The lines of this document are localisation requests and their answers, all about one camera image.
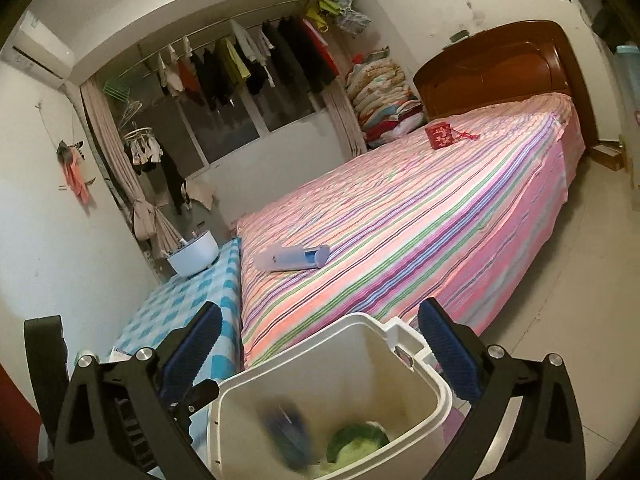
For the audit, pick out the white air conditioner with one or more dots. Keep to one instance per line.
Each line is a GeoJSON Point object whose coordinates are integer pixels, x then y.
{"type": "Point", "coordinates": [38, 53]}

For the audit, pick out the dark wooden headboard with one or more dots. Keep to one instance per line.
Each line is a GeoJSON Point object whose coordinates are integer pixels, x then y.
{"type": "Point", "coordinates": [511, 62]}

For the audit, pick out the red pouch with tassel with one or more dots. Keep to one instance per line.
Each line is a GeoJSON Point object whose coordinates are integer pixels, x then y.
{"type": "Point", "coordinates": [442, 134]}

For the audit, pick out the beige tied curtain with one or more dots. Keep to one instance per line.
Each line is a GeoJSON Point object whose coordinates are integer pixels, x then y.
{"type": "Point", "coordinates": [149, 223]}

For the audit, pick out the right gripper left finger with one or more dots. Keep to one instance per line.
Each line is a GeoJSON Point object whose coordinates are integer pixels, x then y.
{"type": "Point", "coordinates": [122, 420]}

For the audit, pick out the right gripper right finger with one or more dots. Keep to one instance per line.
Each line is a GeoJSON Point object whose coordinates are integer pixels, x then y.
{"type": "Point", "coordinates": [546, 441]}

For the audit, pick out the white blue long box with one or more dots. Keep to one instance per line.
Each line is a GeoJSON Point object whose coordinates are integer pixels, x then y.
{"type": "Point", "coordinates": [277, 258]}

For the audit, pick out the dark blue-label bottle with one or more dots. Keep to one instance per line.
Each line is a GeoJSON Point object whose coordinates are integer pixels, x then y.
{"type": "Point", "coordinates": [288, 432]}

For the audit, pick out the round sock drying hanger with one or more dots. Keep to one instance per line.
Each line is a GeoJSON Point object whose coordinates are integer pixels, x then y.
{"type": "Point", "coordinates": [142, 148]}

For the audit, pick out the green plush toy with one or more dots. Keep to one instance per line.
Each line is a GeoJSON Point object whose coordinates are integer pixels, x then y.
{"type": "Point", "coordinates": [352, 443]}

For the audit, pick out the striped pink bed sheet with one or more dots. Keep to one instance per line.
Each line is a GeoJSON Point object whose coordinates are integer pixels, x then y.
{"type": "Point", "coordinates": [405, 222]}

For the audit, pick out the white plastic trash bin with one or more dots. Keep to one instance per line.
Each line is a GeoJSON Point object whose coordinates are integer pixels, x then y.
{"type": "Point", "coordinates": [355, 370]}

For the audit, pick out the blue checkered tablecloth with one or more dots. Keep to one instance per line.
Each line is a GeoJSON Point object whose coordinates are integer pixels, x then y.
{"type": "Point", "coordinates": [173, 304]}

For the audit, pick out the pink cloth on wall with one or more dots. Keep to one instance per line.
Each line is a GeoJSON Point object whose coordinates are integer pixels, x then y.
{"type": "Point", "coordinates": [70, 161]}

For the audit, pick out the white round bowl container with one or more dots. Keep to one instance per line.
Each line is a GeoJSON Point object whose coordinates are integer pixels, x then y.
{"type": "Point", "coordinates": [195, 256]}

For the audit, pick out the hanging clothes row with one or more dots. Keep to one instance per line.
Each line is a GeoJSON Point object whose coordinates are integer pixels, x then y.
{"type": "Point", "coordinates": [288, 51]}

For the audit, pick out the stack of folded quilts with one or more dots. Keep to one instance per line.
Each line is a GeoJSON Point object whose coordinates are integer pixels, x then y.
{"type": "Point", "coordinates": [385, 106]}

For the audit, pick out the right beige curtain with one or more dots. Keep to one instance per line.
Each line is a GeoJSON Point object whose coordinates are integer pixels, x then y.
{"type": "Point", "coordinates": [344, 120]}

